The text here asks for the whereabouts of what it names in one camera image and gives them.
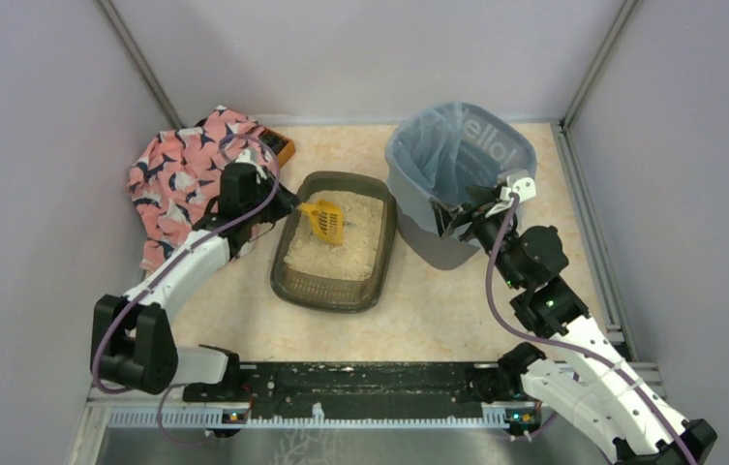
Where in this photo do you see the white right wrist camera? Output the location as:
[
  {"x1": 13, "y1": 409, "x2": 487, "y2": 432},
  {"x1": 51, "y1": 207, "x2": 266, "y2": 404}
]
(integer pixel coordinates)
[{"x1": 484, "y1": 169, "x2": 537, "y2": 218}]

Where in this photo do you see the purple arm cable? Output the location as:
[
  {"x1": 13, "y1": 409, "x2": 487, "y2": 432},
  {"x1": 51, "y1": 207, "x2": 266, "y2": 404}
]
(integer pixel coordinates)
[
  {"x1": 91, "y1": 133, "x2": 283, "y2": 447},
  {"x1": 485, "y1": 192, "x2": 702, "y2": 465}
]

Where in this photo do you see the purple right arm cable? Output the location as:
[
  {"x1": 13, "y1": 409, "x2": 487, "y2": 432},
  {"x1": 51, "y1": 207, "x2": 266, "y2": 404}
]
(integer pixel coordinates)
[{"x1": 485, "y1": 192, "x2": 702, "y2": 465}]

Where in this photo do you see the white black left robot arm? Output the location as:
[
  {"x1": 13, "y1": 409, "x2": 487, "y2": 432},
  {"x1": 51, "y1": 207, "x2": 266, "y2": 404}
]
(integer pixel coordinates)
[{"x1": 90, "y1": 162, "x2": 301, "y2": 394}]

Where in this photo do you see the orange box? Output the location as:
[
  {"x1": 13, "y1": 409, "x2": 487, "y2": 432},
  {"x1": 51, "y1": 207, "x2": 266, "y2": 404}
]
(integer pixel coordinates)
[{"x1": 259, "y1": 128, "x2": 296, "y2": 167}]

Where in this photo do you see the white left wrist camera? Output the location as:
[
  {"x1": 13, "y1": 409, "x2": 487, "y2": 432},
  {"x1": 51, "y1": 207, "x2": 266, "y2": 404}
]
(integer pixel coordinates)
[{"x1": 233, "y1": 147, "x2": 270, "y2": 183}]

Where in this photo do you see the grey ribbed trash bin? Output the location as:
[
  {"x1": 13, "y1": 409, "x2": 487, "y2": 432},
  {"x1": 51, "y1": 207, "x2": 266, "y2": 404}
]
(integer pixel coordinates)
[{"x1": 397, "y1": 206, "x2": 479, "y2": 271}]

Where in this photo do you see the yellow litter scoop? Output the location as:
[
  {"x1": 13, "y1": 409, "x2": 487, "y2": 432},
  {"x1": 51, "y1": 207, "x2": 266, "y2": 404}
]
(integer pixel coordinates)
[{"x1": 298, "y1": 200, "x2": 344, "y2": 246}]

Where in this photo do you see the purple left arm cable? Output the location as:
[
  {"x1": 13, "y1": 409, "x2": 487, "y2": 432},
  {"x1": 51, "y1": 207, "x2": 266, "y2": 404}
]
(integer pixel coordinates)
[{"x1": 91, "y1": 133, "x2": 283, "y2": 447}]

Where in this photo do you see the light blue bin liner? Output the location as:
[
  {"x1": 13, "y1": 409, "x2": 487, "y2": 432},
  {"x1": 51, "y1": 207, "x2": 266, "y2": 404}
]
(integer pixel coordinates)
[{"x1": 384, "y1": 102, "x2": 537, "y2": 233}]

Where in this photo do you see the beige cat litter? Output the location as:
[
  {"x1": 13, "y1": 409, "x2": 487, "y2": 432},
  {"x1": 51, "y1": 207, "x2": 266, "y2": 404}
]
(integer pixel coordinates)
[{"x1": 284, "y1": 190, "x2": 384, "y2": 281}]

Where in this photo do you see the dark translucent litter box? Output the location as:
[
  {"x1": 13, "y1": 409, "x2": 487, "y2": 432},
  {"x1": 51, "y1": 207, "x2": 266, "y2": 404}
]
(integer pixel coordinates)
[{"x1": 270, "y1": 170, "x2": 397, "y2": 314}]

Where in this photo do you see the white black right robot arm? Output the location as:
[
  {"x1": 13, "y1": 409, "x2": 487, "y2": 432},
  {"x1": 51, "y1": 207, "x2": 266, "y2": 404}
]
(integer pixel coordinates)
[{"x1": 431, "y1": 186, "x2": 717, "y2": 464}]

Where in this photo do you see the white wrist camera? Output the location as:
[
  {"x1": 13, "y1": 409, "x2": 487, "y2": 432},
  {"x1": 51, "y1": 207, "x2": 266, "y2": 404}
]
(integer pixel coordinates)
[
  {"x1": 233, "y1": 147, "x2": 270, "y2": 183},
  {"x1": 484, "y1": 169, "x2": 537, "y2": 218}
]

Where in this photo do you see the pink patterned cloth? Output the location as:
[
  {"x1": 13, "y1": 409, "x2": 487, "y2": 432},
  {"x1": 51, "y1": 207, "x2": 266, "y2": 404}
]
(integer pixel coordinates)
[{"x1": 126, "y1": 106, "x2": 271, "y2": 273}]

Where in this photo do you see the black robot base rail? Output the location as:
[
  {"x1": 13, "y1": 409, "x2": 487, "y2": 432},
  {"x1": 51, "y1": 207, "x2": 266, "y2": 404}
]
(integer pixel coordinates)
[{"x1": 181, "y1": 360, "x2": 562, "y2": 430}]

